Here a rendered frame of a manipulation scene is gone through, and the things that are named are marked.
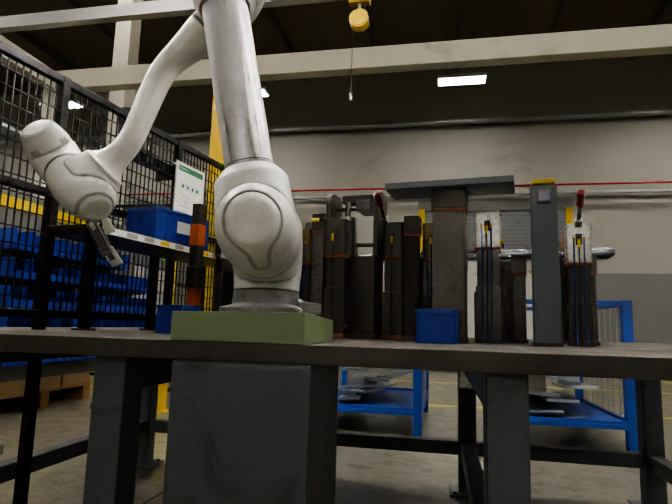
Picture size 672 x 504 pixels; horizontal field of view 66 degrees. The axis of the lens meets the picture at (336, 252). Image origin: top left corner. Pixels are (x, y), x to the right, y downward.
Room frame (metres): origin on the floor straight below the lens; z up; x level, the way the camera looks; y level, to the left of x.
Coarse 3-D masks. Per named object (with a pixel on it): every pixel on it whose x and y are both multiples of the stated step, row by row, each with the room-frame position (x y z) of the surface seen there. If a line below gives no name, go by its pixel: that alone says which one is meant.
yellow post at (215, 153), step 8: (216, 112) 2.69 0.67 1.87; (216, 120) 2.69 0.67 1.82; (216, 128) 2.69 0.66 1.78; (216, 136) 2.69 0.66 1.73; (216, 144) 2.68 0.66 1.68; (216, 152) 2.68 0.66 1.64; (216, 160) 2.68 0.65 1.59; (208, 168) 2.70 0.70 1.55; (216, 168) 2.68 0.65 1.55; (216, 176) 2.68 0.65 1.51; (208, 192) 2.69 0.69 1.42; (208, 200) 2.69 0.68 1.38; (208, 208) 2.69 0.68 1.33; (208, 216) 2.69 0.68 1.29; (208, 248) 2.69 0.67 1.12; (208, 288) 2.68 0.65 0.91; (208, 296) 2.68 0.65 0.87; (208, 304) 2.68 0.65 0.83
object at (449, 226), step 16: (432, 192) 1.49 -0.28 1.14; (448, 192) 1.48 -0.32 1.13; (464, 192) 1.46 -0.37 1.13; (432, 208) 1.50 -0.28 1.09; (448, 208) 1.48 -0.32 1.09; (464, 208) 1.46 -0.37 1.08; (448, 224) 1.48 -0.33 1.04; (464, 224) 1.47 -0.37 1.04; (448, 240) 1.48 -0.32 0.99; (464, 240) 1.47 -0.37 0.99; (432, 256) 1.50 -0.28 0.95; (448, 256) 1.48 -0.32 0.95; (464, 256) 1.47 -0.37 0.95; (432, 272) 1.50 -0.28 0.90; (448, 272) 1.48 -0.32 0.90; (464, 272) 1.47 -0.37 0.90; (432, 288) 1.50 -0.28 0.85; (448, 288) 1.48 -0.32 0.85; (464, 288) 1.47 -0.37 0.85; (432, 304) 1.50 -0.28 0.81; (448, 304) 1.48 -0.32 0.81; (464, 304) 1.47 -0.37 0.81; (464, 320) 1.47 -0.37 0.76; (464, 336) 1.47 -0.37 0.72
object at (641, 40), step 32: (576, 32) 4.46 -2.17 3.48; (608, 32) 4.41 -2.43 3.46; (640, 32) 4.35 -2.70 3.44; (288, 64) 5.00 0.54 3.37; (320, 64) 4.93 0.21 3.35; (352, 64) 4.87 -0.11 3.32; (384, 64) 4.81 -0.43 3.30; (416, 64) 4.75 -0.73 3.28; (448, 64) 4.74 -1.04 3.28; (480, 64) 4.72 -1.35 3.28
